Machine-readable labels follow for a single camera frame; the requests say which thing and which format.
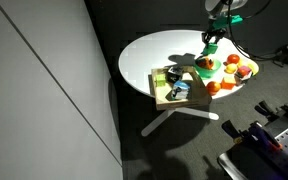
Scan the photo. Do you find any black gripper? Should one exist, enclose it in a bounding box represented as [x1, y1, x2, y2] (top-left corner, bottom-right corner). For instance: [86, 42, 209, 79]
[201, 26, 227, 46]

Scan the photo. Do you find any dark green block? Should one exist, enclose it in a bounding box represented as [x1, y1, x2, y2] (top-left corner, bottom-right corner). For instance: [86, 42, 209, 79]
[202, 42, 219, 56]

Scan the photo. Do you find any magenta block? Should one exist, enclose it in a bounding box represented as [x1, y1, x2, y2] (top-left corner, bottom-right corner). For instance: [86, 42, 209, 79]
[237, 65, 253, 79]

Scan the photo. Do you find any orange block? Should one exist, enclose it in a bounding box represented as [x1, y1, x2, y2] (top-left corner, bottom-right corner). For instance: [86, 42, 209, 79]
[221, 75, 237, 90]

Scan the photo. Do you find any wooden tray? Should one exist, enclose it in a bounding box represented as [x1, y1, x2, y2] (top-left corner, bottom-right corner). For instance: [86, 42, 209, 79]
[150, 65, 213, 111]

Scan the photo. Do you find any light green block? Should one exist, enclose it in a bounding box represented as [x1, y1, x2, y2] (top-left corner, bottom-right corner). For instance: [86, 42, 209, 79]
[155, 73, 167, 88]

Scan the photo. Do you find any red hollow cube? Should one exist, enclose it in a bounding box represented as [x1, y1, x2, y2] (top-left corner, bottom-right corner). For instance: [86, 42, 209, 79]
[197, 56, 216, 70]

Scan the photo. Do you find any red tomato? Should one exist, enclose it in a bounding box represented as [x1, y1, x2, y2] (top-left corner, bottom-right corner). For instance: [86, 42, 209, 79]
[226, 53, 241, 65]

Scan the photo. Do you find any green bowl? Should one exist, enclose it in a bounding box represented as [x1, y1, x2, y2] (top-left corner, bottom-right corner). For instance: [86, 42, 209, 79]
[194, 57, 223, 80]

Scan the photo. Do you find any yellow orange citrus fruit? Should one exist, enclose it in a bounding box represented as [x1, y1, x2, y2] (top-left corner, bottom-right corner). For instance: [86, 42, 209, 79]
[224, 63, 238, 75]

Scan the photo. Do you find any orange mandarin fruit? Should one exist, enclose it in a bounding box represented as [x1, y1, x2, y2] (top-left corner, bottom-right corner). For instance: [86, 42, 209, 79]
[206, 80, 222, 96]

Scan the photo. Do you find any yellow banana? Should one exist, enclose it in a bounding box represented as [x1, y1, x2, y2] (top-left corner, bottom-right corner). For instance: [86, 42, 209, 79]
[247, 59, 260, 76]

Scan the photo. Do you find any black and white cube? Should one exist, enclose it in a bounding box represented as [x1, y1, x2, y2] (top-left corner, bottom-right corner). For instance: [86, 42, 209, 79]
[166, 65, 185, 84]

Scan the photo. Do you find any blue and white cube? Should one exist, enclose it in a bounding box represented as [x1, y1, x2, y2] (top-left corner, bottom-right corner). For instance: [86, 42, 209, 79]
[170, 80, 192, 101]

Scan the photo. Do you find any black spring clamp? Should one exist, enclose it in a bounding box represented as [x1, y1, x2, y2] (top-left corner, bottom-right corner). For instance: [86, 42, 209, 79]
[254, 99, 276, 122]
[221, 119, 245, 143]

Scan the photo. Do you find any purple clamp with orange tips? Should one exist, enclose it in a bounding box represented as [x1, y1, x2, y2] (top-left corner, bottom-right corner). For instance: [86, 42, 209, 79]
[246, 121, 284, 153]

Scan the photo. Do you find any teal green camera mount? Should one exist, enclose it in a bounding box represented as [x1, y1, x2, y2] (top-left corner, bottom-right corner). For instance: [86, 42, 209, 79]
[212, 13, 244, 30]

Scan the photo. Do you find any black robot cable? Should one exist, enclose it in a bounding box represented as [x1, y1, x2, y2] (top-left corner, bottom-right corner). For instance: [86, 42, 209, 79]
[225, 0, 288, 63]

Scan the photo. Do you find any white table pedestal base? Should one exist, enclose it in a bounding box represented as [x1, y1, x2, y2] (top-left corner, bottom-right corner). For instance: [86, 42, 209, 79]
[140, 107, 220, 138]

